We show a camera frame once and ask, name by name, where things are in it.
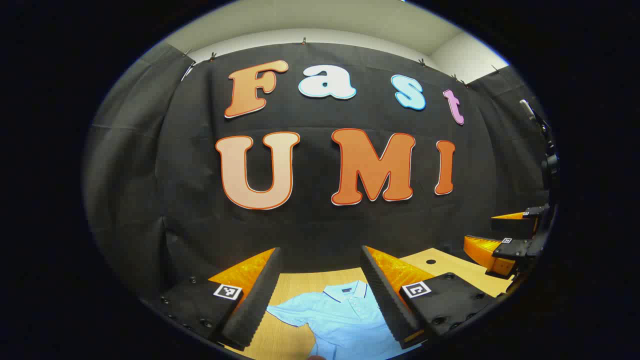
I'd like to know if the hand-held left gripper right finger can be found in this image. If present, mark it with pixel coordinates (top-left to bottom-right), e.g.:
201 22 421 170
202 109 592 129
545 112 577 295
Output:
360 245 506 350

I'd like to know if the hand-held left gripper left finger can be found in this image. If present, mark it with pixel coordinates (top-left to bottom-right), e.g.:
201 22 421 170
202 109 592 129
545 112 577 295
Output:
141 247 283 352

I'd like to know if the light blue T-shirt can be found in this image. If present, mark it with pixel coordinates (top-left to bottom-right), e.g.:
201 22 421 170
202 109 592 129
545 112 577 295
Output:
266 280 426 360

